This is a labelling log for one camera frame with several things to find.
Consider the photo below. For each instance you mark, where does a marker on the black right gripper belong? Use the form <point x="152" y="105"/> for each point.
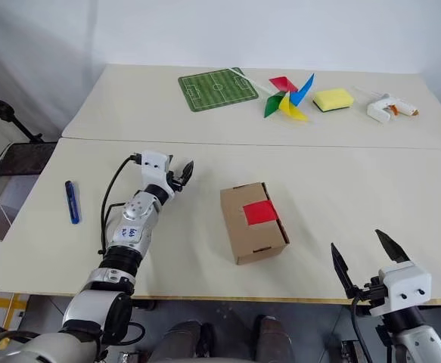
<point x="371" y="293"/>

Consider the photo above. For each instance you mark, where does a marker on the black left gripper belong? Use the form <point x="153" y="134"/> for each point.
<point x="174" y="180"/>

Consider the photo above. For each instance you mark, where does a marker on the blue utility knife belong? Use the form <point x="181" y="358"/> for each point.
<point x="72" y="202"/>

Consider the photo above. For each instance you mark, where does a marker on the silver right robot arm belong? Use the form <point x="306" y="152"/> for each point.
<point x="424" y="340"/>

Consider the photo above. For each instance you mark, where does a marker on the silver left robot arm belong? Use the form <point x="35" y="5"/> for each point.
<point x="133" y="230"/>

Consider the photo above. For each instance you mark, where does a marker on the brown cardboard box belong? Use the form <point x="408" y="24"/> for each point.
<point x="252" y="238"/>

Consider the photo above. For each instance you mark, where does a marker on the green football pitch mat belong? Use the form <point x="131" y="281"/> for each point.
<point x="216" y="89"/>

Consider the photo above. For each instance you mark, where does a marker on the red tape strip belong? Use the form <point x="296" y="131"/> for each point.
<point x="259" y="213"/>

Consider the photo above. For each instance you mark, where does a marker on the colourful paper pinwheel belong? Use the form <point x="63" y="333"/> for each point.
<point x="284" y="102"/>

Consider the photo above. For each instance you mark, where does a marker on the dark grey rounded shape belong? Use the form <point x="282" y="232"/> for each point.
<point x="275" y="338"/>
<point x="178" y="340"/>

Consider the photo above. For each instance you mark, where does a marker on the white glue gun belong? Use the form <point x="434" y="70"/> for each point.
<point x="381" y="109"/>

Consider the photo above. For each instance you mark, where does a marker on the yellow sponge with black base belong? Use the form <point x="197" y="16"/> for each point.
<point x="333" y="99"/>

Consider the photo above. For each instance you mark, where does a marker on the black stand pole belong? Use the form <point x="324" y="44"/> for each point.
<point x="10" y="115"/>

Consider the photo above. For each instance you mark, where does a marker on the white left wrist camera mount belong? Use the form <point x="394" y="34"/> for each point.
<point x="153" y="168"/>

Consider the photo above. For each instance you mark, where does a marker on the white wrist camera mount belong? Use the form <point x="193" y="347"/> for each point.
<point x="405" y="283"/>
<point x="153" y="168"/>

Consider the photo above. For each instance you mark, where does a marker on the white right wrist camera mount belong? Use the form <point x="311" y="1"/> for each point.
<point x="405" y="283"/>

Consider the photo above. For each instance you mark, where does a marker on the black stand base plate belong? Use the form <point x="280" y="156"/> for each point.
<point x="23" y="157"/>

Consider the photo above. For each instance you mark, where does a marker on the yellow metal frame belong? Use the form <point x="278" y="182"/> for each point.
<point x="0" y="306"/>

